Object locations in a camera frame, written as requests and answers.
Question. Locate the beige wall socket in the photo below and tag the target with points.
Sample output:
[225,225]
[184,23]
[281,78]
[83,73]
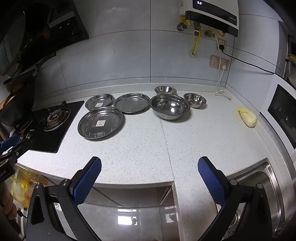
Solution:
[216,61]

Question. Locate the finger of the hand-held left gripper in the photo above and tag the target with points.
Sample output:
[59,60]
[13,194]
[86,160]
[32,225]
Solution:
[9,141]
[11,154]

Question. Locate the brass gas valve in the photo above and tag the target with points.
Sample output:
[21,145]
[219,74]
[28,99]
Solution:
[197,26]

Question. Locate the small labelled steel plate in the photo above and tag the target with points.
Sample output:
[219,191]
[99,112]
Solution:
[99,101]

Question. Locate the yellow plastic bag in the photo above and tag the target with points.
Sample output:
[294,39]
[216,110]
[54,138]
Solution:
[20,187]

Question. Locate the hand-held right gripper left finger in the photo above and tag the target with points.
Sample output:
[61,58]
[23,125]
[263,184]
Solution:
[87,182]

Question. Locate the stainless steel sink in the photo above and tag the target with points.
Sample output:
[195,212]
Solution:
[274,185]

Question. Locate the black range hood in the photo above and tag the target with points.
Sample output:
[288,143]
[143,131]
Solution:
[69,25]

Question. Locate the white wall socket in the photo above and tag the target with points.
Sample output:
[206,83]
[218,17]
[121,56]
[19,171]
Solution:
[222,42]

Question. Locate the small ridged steel bowl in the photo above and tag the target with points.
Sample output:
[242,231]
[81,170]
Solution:
[195,99]

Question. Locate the small smooth steel bowl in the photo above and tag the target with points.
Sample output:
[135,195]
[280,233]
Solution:
[165,89]

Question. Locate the unlabelled steel plate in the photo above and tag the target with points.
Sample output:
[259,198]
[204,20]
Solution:
[131,103]

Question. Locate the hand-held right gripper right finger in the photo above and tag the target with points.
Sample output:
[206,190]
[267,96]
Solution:
[212,182]

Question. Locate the pale yellow napa cabbage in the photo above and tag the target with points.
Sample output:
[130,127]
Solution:
[248,117]

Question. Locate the black glass gas stove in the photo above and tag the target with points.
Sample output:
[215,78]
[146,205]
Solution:
[67,132]

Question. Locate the white and black water heater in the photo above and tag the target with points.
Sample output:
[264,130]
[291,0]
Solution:
[215,20]

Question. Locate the black frying pan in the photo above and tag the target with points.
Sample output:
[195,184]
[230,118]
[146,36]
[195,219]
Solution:
[27,73]

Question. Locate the black cooking pot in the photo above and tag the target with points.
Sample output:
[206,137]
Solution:
[18,109]

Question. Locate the person's left hand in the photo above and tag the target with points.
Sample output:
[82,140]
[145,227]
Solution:
[7,205]

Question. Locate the large steel bowl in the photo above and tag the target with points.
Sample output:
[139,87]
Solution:
[170,107]

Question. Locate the steel water valve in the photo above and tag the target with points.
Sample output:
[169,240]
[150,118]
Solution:
[209,34]
[181,27]

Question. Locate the large labelled steel plate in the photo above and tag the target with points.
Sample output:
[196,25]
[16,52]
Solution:
[101,131]

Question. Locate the white microwave oven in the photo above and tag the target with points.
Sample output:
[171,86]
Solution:
[282,111]

